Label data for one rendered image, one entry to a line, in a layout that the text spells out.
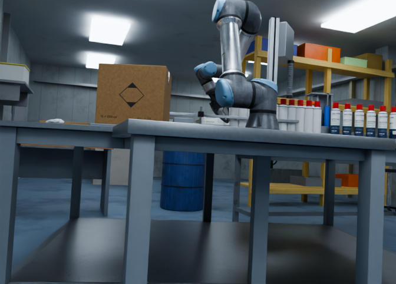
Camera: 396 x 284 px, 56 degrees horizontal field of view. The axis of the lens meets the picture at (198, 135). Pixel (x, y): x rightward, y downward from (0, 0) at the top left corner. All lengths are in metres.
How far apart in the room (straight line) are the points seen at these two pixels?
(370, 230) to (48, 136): 1.20
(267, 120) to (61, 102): 9.12
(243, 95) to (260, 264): 0.69
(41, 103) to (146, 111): 8.88
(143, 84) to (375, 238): 1.08
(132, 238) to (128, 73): 0.85
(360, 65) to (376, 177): 5.59
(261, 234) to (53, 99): 9.24
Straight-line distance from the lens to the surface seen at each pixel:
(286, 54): 2.13
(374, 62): 7.24
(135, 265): 1.08
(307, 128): 2.26
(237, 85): 1.56
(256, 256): 1.59
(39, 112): 10.46
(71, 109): 10.43
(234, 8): 1.78
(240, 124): 2.15
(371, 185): 1.40
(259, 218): 1.56
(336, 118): 2.34
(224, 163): 11.19
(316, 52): 6.39
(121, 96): 1.68
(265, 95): 1.60
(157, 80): 1.67
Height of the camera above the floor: 0.75
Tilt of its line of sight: 3 degrees up
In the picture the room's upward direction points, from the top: 3 degrees clockwise
